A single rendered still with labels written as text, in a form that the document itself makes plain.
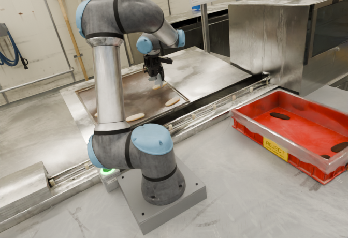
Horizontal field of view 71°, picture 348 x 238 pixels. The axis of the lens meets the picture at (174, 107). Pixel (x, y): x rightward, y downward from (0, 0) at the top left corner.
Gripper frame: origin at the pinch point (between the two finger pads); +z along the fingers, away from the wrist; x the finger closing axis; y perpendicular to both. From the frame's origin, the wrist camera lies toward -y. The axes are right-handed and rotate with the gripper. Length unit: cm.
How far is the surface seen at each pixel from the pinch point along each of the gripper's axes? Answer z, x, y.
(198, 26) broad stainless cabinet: 31, -117, -146
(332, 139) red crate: 1, 85, -25
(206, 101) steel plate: 12.4, 19.0, -19.4
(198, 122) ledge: 4.6, 36.3, 4.0
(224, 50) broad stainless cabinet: 72, -105, -185
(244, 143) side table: 5, 60, -1
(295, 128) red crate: 3, 70, -24
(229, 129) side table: 7.1, 48.1, -5.3
